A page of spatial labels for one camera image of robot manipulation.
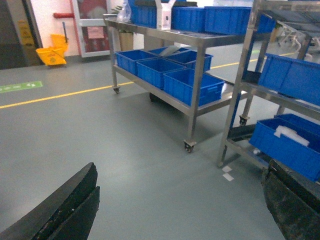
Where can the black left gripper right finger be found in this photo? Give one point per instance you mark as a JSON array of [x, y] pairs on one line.
[[293, 201]]

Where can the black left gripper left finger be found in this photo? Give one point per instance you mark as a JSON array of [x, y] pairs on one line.
[[67, 214]]

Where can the steel shelf rack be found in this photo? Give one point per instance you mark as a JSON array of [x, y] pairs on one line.
[[300, 15]]

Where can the blue crate rack bottom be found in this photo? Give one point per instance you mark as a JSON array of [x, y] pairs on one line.
[[302, 159]]

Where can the yellow mop bucket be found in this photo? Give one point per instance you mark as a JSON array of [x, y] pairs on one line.
[[54, 55]]

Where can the blue crate left on cart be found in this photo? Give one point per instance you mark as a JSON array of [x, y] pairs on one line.
[[127, 60]]

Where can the blue crate on cart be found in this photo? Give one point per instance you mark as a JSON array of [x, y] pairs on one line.
[[127, 60], [152, 71], [179, 84], [180, 55]]

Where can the blue crate middle on cart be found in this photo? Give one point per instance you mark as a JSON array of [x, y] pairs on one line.
[[152, 71]]

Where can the blue crate front on cart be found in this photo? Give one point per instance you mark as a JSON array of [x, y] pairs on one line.
[[179, 84]]

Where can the yellow wet floor sign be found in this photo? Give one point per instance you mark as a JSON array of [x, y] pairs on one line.
[[25, 33]]

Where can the blue crate rear on cart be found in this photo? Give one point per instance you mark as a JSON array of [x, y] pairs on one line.
[[180, 55]]

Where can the steel two-tier cart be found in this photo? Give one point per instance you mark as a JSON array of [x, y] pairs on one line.
[[201, 41]]

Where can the red framed door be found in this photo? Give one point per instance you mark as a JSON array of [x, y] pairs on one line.
[[91, 31]]

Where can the blue crate cart top right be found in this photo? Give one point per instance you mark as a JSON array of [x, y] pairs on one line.
[[227, 20]]

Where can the blue crate cart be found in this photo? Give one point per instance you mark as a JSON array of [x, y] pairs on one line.
[[143, 13], [227, 20], [190, 19]]

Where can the blue crate cart top left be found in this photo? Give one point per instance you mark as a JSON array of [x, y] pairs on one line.
[[143, 13]]

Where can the blue crate cart top middle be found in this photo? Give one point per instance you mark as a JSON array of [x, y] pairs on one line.
[[190, 19]]

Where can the white dispenser stand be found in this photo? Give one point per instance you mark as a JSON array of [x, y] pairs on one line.
[[164, 14]]

